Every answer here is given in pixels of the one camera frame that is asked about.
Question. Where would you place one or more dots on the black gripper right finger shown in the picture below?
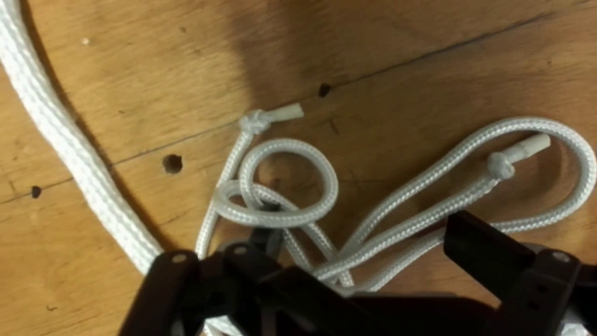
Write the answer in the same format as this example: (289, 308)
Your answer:
(496, 254)

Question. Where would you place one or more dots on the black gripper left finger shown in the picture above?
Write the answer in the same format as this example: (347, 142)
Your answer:
(280, 292)

